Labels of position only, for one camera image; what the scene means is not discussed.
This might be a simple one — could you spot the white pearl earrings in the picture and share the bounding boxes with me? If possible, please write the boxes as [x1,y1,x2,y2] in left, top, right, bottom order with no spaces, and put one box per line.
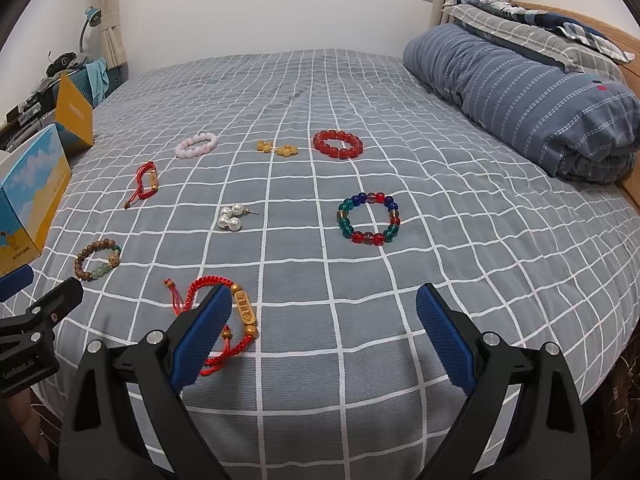
[216,203,257,232]

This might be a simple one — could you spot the teal desk lamp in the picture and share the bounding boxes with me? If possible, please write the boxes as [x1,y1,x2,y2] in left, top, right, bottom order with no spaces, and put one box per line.
[78,6,102,53]

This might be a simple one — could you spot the blue striped rolled duvet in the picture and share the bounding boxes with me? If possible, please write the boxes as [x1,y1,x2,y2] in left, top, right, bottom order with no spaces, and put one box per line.
[402,24,639,184]

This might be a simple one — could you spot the black bag on suitcase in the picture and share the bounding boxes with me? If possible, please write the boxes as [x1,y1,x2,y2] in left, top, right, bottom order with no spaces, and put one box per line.
[46,52,77,77]

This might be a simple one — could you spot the brown wooden bead bracelet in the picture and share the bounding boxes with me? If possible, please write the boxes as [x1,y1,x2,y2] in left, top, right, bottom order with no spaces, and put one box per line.
[74,237,123,283]

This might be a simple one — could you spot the grey suitcase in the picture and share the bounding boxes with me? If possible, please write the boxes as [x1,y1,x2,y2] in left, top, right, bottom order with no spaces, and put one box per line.
[1,79,60,152]

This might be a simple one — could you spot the grey checked pillow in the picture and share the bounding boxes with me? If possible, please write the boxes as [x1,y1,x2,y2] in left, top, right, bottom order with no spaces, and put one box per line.
[442,3,626,84]

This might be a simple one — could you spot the red cord gold bar bracelet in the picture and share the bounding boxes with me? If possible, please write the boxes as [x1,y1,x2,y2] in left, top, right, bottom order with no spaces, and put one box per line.
[162,274,260,377]

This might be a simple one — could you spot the blue patterned pillow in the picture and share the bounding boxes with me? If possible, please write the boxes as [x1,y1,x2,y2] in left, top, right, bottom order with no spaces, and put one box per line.
[444,0,636,64]

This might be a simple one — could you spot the person's hand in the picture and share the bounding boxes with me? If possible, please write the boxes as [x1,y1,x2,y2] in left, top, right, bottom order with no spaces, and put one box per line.
[1,388,50,478]

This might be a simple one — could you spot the teal cloth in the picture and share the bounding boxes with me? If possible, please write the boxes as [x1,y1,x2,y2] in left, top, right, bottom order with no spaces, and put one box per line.
[85,58,110,106]

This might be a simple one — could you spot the red bead bracelet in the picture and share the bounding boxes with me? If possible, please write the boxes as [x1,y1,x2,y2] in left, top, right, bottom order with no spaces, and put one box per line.
[312,129,365,161]

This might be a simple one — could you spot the yellow bead earrings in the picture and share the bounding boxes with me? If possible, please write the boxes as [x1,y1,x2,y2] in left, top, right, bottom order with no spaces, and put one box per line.
[256,140,298,157]

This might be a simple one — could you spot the multicolour glass bead bracelet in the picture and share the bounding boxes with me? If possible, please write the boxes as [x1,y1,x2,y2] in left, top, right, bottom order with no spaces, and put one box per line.
[335,190,402,247]

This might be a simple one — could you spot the pink bead bracelet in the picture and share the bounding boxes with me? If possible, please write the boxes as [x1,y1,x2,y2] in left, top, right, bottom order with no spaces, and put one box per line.
[174,131,219,161]

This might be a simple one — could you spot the grey checked bed sheet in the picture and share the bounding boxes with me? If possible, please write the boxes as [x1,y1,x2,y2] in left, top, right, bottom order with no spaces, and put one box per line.
[3,50,639,479]

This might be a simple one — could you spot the left beige curtain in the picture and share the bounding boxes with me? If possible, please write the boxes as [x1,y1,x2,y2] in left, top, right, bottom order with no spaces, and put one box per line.
[91,0,127,70]

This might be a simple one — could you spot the small red cord bracelet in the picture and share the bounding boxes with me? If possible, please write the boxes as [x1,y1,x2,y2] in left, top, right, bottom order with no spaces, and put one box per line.
[124,160,162,210]

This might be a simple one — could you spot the teal suitcase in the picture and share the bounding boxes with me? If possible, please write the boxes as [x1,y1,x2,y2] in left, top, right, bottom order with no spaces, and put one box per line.
[70,58,128,107]

